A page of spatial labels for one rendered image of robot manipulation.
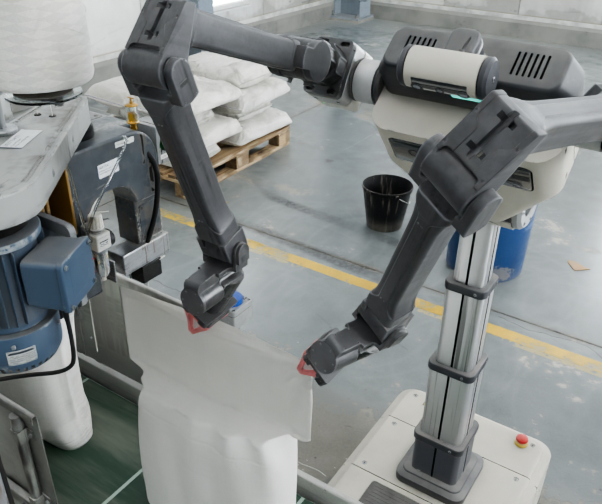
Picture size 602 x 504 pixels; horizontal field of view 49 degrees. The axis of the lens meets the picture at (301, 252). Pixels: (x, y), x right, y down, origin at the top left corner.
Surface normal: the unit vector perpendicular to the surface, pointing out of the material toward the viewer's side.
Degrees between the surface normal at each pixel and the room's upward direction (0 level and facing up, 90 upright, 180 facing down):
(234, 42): 93
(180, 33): 90
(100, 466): 0
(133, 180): 90
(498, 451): 0
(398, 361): 0
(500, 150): 62
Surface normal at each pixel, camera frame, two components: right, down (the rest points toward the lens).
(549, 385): 0.02, -0.87
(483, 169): -0.50, -0.06
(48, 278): -0.17, 0.49
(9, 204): 0.72, 0.36
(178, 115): 0.83, 0.41
